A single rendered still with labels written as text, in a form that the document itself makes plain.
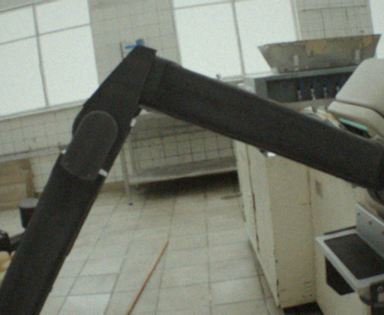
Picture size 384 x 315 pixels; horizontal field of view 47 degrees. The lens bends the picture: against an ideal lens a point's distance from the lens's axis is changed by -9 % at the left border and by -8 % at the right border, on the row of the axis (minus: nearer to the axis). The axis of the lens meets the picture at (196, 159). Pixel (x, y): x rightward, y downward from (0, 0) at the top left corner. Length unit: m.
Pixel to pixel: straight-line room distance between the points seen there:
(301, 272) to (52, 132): 3.95
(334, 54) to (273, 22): 3.34
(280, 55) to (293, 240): 0.83
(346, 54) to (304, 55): 0.21
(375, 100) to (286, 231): 1.49
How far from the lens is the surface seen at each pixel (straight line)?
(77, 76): 5.56
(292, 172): 2.10
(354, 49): 2.19
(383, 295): 0.79
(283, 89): 2.13
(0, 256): 1.04
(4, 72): 5.87
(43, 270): 0.53
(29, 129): 5.69
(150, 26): 5.34
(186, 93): 0.51
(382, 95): 0.74
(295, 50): 2.09
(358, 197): 1.51
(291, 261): 2.23
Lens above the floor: 1.26
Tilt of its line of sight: 11 degrees down
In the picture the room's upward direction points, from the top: 8 degrees counter-clockwise
